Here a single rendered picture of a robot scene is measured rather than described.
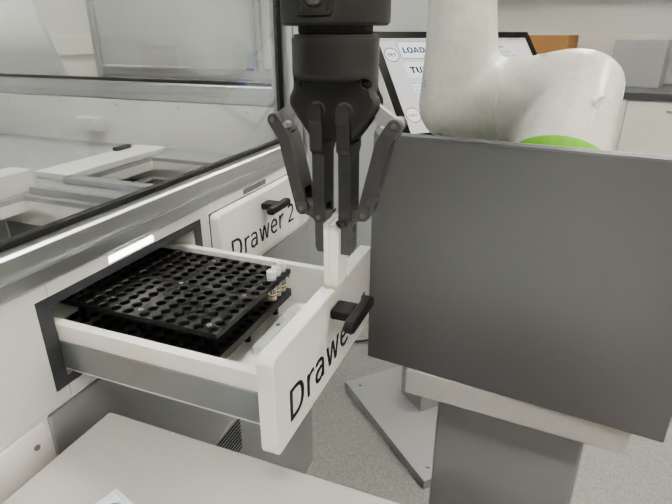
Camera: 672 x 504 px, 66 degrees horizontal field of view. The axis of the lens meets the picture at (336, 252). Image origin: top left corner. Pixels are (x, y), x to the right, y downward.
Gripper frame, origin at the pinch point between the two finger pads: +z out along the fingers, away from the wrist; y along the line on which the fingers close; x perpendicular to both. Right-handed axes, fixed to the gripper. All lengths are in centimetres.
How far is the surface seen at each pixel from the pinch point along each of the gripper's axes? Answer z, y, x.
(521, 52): -15, 10, 117
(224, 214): 6.4, -27.6, 21.9
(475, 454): 37.7, 15.2, 18.1
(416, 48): -17, -14, 93
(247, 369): 9.5, -5.6, -9.0
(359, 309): 7.7, 1.6, 2.9
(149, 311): 8.9, -21.1, -4.1
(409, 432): 96, -7, 83
